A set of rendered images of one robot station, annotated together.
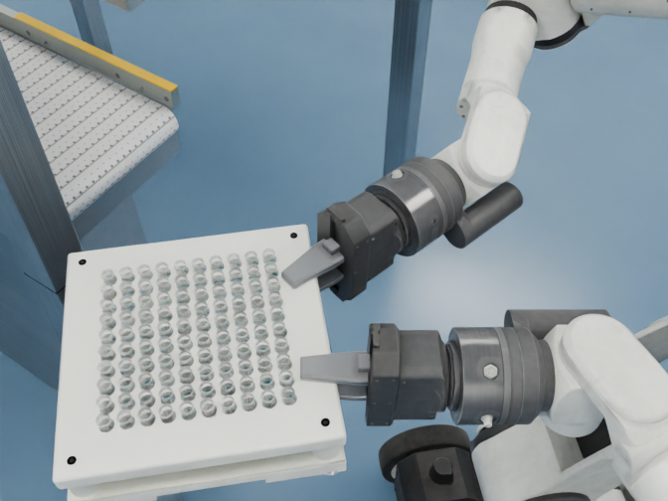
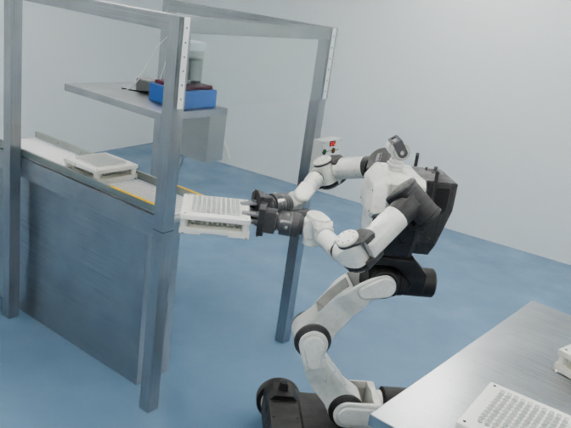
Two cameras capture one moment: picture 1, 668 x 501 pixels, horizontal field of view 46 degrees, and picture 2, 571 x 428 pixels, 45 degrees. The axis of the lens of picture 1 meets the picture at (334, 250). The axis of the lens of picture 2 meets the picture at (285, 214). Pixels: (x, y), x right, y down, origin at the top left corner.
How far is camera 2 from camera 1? 1.95 m
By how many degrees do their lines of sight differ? 33
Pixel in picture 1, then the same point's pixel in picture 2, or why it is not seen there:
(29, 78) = not seen: hidden behind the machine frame
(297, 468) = (236, 232)
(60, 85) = not seen: hidden behind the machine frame
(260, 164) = (220, 309)
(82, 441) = (187, 211)
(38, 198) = (171, 194)
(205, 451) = (217, 216)
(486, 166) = (299, 195)
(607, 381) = (314, 216)
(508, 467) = (302, 319)
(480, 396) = (285, 219)
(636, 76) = (421, 310)
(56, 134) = not seen: hidden behind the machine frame
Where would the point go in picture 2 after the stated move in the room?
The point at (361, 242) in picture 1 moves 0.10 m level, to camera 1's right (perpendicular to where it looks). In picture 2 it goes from (262, 197) to (289, 201)
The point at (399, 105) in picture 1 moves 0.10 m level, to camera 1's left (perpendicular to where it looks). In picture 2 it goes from (290, 264) to (271, 261)
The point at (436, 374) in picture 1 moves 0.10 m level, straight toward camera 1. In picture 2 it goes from (274, 212) to (265, 220)
